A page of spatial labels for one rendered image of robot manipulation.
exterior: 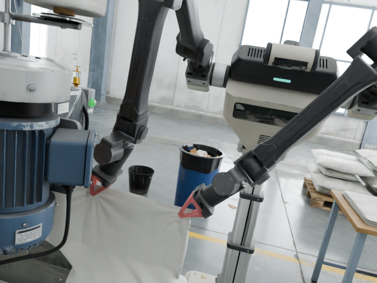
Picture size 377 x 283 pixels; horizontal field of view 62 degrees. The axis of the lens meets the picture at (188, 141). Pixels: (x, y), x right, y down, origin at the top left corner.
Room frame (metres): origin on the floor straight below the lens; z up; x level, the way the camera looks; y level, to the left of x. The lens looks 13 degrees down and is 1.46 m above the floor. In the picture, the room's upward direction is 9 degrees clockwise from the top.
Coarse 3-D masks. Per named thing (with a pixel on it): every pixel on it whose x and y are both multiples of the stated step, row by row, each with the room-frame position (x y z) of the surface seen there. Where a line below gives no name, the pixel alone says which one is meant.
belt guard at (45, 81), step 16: (0, 64) 0.47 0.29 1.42; (16, 64) 0.51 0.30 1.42; (32, 64) 0.57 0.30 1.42; (48, 64) 0.64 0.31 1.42; (0, 80) 0.45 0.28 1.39; (16, 80) 0.46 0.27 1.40; (32, 80) 0.47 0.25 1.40; (48, 80) 0.49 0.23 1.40; (64, 80) 0.52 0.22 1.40; (0, 96) 0.45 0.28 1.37; (16, 96) 0.46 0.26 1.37; (32, 96) 0.47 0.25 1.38; (48, 96) 0.49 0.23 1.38; (64, 96) 0.53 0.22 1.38
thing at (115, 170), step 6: (114, 162) 0.83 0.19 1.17; (120, 162) 0.83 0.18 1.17; (96, 168) 0.83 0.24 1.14; (102, 168) 0.83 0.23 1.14; (108, 168) 0.83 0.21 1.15; (114, 168) 0.83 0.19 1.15; (120, 168) 0.85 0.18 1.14; (96, 174) 0.81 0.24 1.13; (102, 174) 0.82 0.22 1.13; (108, 174) 0.83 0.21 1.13; (114, 174) 0.84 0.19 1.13; (120, 174) 0.88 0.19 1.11; (108, 180) 0.81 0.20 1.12
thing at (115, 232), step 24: (120, 192) 0.84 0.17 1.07; (72, 216) 0.85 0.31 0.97; (96, 216) 0.86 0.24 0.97; (120, 216) 0.84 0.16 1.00; (144, 216) 0.82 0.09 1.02; (168, 216) 0.81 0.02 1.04; (48, 240) 0.87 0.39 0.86; (72, 240) 0.86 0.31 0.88; (96, 240) 0.86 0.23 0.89; (120, 240) 0.84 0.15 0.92; (144, 240) 0.82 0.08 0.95; (168, 240) 0.81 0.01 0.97; (72, 264) 0.81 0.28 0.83; (96, 264) 0.82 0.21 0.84; (120, 264) 0.82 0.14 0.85; (144, 264) 0.81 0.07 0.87; (168, 264) 0.80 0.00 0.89
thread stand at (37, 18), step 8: (8, 0) 0.69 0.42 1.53; (8, 8) 0.69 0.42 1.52; (0, 16) 0.69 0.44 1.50; (8, 16) 0.69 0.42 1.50; (16, 16) 0.69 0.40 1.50; (24, 16) 0.69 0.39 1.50; (32, 16) 0.69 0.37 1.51; (40, 16) 0.66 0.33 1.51; (48, 16) 0.62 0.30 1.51; (56, 16) 0.62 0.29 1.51; (64, 16) 0.64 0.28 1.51; (8, 24) 0.69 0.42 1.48; (48, 24) 0.68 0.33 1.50; (56, 24) 0.68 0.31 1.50; (64, 24) 0.67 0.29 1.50; (72, 24) 0.67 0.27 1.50; (80, 24) 0.68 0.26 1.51; (88, 24) 0.67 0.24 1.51; (8, 32) 0.69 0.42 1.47; (8, 40) 0.69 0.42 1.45; (8, 48) 0.69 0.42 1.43; (8, 56) 0.68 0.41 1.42; (16, 56) 0.69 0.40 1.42
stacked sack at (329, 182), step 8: (312, 176) 3.90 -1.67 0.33; (320, 176) 3.82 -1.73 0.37; (328, 176) 3.85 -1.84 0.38; (320, 184) 3.64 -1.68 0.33; (328, 184) 3.63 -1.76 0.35; (336, 184) 3.63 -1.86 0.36; (344, 184) 3.64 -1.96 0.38; (352, 184) 3.67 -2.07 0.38; (360, 184) 3.75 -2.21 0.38; (360, 192) 3.57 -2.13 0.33; (368, 192) 3.58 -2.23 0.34
